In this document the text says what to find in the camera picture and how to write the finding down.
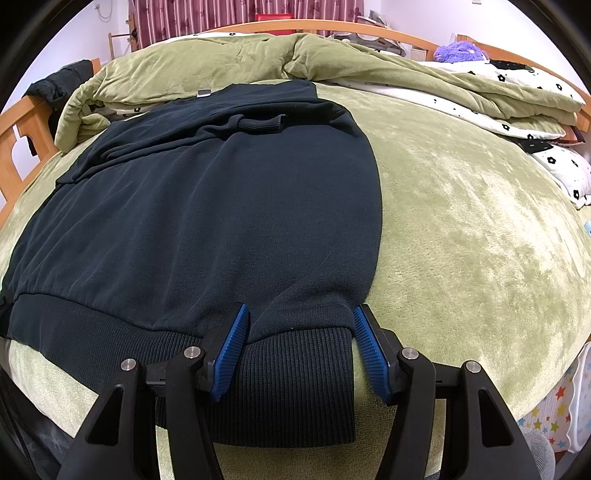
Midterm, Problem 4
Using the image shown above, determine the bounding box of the wooden bed frame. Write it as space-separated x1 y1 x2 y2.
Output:
0 18 591 217

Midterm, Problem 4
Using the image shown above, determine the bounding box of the dark long-sleeve sweatshirt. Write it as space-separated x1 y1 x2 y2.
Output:
0 80 382 448

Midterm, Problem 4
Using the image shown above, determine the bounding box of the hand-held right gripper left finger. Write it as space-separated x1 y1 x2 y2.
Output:
55 302 252 480

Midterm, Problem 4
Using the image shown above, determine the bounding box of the green and floral quilt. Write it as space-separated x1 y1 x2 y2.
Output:
55 30 585 153

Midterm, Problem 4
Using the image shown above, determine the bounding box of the wooden coat rack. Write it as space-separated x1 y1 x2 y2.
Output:
108 14 139 61

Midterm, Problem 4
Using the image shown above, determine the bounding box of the star print cloth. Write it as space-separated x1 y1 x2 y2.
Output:
517 364 580 462

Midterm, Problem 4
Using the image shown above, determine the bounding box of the black jacket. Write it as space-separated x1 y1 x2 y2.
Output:
25 60 95 134

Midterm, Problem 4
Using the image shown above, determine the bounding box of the maroon patterned curtain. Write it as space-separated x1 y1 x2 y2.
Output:
131 0 365 37

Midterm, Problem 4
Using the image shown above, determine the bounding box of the grey cloth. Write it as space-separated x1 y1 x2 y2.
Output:
522 427 557 480

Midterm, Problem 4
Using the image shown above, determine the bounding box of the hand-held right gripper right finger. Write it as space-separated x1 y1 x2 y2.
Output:
353 304 539 480

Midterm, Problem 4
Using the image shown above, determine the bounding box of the purple plush toy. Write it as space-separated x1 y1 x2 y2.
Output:
433 39 490 63

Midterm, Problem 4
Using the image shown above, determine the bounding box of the white floral pillow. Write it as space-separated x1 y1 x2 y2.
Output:
517 134 591 210

